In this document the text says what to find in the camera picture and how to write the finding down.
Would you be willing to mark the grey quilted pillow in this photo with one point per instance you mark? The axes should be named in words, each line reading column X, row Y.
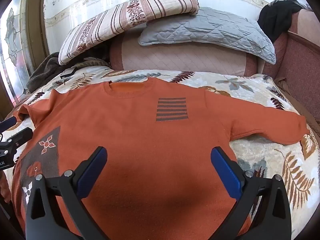
column 207, row 30

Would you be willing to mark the pink quilted backrest cushion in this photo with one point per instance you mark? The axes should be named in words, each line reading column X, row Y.
column 180, row 57

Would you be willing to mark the stained glass window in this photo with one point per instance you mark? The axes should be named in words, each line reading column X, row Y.
column 15, row 42

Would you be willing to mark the black flat device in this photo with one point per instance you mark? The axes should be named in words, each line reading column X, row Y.
column 67, row 75

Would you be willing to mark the pink sofa armrest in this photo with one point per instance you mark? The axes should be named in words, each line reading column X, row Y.
column 300, row 62

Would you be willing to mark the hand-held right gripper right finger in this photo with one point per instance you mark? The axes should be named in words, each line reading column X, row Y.
column 226, row 172

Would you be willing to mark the brown fuzzy blanket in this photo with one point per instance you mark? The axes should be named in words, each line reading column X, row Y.
column 42, row 72

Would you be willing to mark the leaf printed blanket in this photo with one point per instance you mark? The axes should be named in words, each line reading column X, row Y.
column 262, row 152

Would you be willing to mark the black cloth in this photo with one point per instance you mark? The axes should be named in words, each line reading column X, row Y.
column 277, row 17

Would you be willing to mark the striped floral quilted pillow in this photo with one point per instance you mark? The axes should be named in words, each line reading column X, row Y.
column 120, row 17

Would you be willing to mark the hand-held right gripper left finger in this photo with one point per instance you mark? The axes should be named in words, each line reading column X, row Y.
column 93, row 172

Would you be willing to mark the orange knit sweater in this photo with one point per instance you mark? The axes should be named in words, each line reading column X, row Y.
column 150, row 142

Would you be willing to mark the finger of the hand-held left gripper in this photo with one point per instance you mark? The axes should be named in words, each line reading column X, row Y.
column 8, row 123
column 21, row 136

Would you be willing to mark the wooden window frame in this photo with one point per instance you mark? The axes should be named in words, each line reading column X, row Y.
column 35, row 17

